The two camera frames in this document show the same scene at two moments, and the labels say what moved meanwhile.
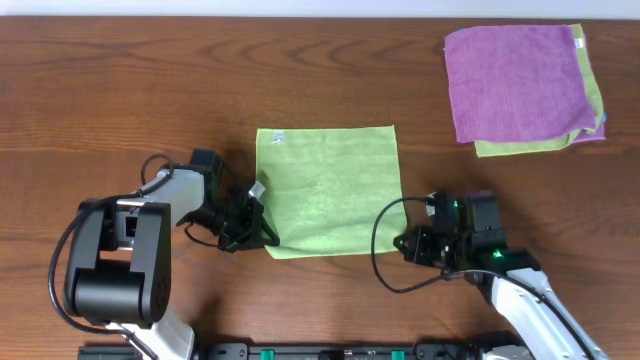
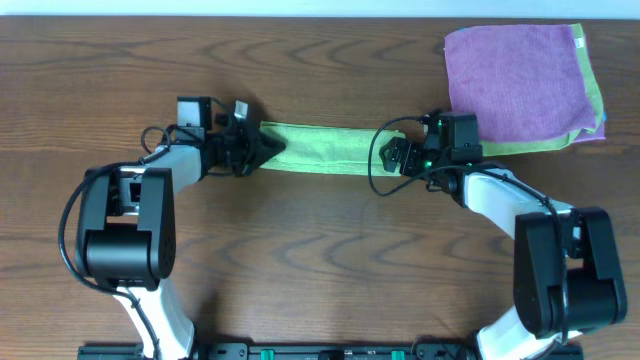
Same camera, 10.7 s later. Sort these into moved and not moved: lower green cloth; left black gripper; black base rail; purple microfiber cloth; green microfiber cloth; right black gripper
Moved: left black gripper; right black gripper; green microfiber cloth
Not moved: purple microfiber cloth; black base rail; lower green cloth
